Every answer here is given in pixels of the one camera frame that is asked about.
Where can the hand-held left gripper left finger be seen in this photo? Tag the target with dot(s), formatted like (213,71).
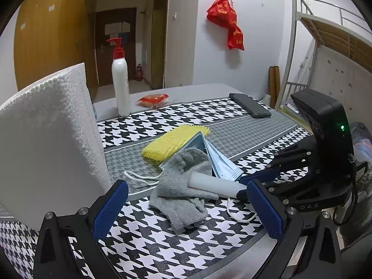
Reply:
(109,209)

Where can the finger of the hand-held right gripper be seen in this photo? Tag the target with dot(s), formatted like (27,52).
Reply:
(252,178)
(290,190)

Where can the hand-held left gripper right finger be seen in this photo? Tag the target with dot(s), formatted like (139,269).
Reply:
(266,209)

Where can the blue face mask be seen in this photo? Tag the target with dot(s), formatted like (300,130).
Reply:
(218,162)

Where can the grey fluffy cloth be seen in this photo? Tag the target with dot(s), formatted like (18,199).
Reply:
(177,189)

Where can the white foam box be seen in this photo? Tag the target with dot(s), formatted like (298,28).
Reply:
(49,145)

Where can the yellow foam fruit net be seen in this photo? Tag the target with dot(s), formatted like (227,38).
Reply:
(171,142)

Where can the black smartphone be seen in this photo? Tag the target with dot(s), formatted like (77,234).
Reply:
(250,104)

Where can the houndstooth tablecloth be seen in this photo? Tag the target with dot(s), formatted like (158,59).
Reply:
(174,252)

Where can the brown wooden boards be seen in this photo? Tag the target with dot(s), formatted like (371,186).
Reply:
(273,87)

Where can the metal bunk bed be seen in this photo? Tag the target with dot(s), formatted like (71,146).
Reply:
(328,40)

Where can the red snack packet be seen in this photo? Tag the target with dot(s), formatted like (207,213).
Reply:
(152,100)

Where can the white pump bottle red cap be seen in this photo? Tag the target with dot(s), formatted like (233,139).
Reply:
(120,87)

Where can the red fire extinguisher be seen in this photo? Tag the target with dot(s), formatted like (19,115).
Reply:
(139,72)

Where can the dark brown door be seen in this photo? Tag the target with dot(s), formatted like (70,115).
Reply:
(104,64)

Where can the red plastic bag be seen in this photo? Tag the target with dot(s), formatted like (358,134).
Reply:
(223,14)

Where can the paper notices on door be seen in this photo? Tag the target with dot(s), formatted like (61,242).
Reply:
(116,28)

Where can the wooden wardrobe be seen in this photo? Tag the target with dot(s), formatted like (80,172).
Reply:
(52,35)

